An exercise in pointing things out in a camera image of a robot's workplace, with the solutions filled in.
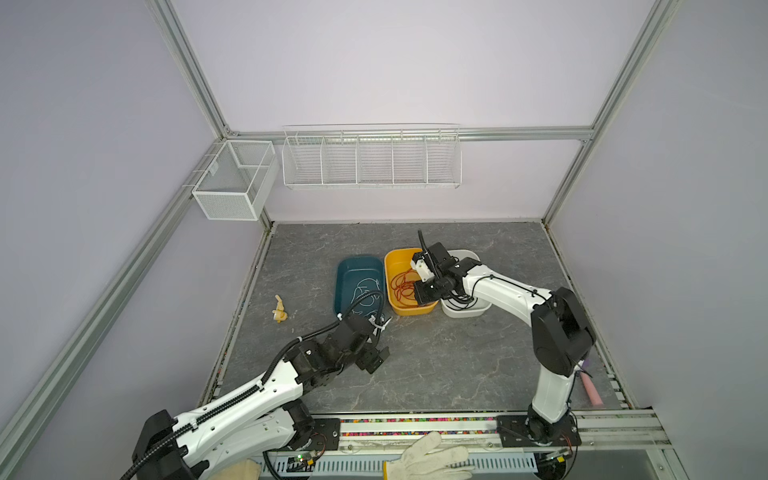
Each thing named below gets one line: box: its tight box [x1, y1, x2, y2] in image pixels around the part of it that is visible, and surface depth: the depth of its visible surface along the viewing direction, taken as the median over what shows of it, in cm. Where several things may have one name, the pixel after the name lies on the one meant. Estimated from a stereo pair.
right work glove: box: [383, 432, 475, 480], surface depth 71 cm
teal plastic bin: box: [334, 256, 385, 319], surface depth 104 cm
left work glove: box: [210, 458, 261, 480], surface depth 70 cm
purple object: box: [580, 359, 604, 406], surface depth 79 cm
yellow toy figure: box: [272, 294, 288, 323], surface depth 96 cm
